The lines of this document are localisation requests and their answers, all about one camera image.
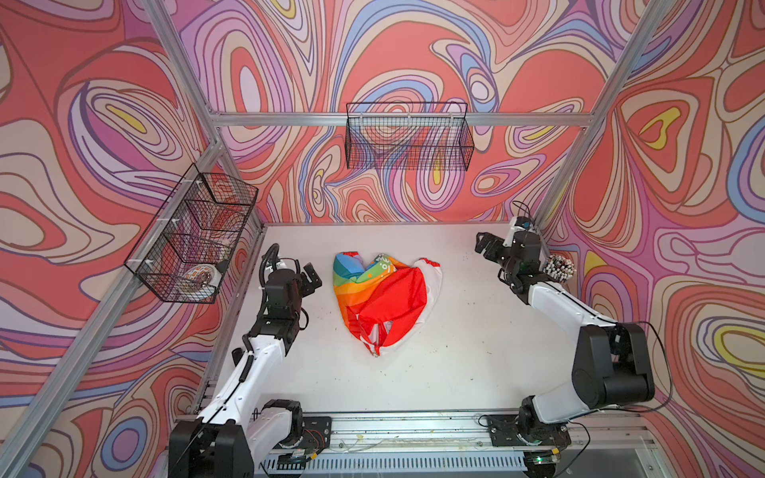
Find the rainbow red white kids jacket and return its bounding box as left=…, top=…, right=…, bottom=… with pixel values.
left=333, top=251, right=443, bottom=357

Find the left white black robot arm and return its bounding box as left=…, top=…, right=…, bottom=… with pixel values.
left=167, top=244, right=322, bottom=477

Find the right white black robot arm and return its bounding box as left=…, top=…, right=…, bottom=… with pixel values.
left=475, top=216, right=655, bottom=445

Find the clear cup of pencils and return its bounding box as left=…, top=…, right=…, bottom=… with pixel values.
left=542, top=254, right=576, bottom=283

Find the black wire basket left wall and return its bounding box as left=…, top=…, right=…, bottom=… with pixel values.
left=125, top=165, right=258, bottom=304

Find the black wire basket wall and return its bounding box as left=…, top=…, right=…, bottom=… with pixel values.
left=345, top=100, right=475, bottom=171
left=125, top=165, right=258, bottom=304

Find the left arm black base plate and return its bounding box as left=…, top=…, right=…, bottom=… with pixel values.
left=279, top=415, right=333, bottom=456

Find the black wire basket back wall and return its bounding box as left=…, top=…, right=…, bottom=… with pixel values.
left=345, top=100, right=475, bottom=171

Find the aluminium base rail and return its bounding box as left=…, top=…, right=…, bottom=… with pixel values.
left=252, top=410, right=671, bottom=477

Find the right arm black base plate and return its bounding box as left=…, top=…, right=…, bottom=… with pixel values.
left=478, top=414, right=572, bottom=450

